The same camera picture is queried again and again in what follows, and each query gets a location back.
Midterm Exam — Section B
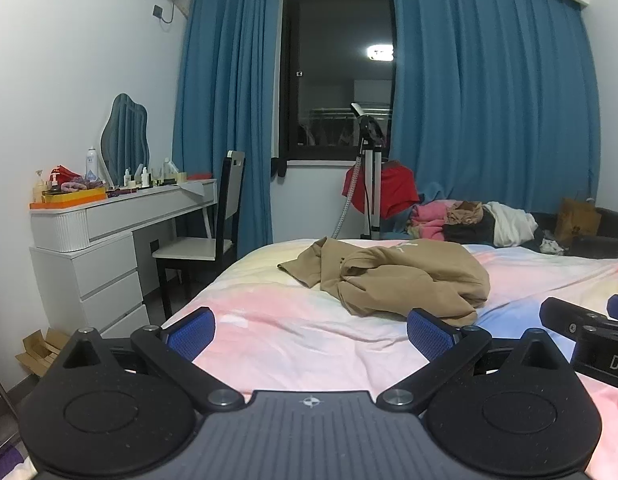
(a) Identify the black sofa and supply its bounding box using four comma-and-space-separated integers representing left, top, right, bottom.
531, 206, 618, 260

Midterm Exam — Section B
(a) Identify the brown patterned cloth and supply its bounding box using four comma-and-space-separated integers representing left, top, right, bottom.
446, 201, 484, 226

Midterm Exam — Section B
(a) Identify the red pouch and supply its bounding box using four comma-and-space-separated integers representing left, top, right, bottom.
50, 164, 83, 186

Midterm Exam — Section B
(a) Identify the pink clothing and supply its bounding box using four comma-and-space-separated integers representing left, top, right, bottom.
409, 200, 462, 241

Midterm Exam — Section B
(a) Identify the blue curtain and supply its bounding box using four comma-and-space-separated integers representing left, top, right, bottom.
389, 0, 602, 241
171, 0, 282, 261

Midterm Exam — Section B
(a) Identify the tan t-shirt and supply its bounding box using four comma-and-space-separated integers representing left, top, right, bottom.
276, 236, 491, 327

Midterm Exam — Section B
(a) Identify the pastel tie-dye bed sheet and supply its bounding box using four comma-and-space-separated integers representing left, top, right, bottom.
0, 237, 618, 480

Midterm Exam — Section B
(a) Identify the white clothing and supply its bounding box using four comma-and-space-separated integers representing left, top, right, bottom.
484, 201, 538, 247

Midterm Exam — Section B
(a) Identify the white drawer cabinet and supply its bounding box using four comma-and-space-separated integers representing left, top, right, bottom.
30, 232, 150, 338

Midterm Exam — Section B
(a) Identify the dark window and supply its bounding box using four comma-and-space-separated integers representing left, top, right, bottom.
279, 0, 397, 161

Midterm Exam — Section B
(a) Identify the brown paper bag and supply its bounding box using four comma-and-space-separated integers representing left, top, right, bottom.
554, 197, 602, 243

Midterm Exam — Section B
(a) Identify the black clothing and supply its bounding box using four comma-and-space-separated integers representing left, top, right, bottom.
441, 212, 497, 247

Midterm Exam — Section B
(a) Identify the row of cosmetic bottles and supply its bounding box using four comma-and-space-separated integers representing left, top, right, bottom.
106, 157, 188, 194

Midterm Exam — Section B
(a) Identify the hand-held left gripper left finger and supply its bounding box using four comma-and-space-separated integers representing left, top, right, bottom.
49, 307, 246, 413

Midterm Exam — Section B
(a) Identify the orange box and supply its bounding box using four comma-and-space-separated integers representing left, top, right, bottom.
30, 187, 108, 209

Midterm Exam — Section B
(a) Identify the silver tripod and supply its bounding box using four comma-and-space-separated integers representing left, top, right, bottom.
351, 102, 390, 241

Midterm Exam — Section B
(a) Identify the wavy-edged mirror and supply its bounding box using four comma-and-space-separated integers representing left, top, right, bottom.
100, 92, 150, 186

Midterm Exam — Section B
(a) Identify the white dressing table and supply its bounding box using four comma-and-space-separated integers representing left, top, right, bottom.
30, 178, 220, 253

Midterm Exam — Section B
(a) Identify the braided steamer hose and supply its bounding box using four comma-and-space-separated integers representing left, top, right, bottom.
334, 156, 362, 240

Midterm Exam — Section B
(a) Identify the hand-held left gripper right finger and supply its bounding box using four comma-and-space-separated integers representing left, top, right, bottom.
376, 308, 577, 416

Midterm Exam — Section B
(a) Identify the cardboard box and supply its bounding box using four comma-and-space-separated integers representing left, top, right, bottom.
15, 329, 70, 378

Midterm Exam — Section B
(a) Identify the black and white chair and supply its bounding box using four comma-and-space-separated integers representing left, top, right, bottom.
153, 150, 246, 318

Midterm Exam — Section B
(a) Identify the red garment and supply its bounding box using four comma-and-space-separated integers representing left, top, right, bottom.
343, 162, 420, 218

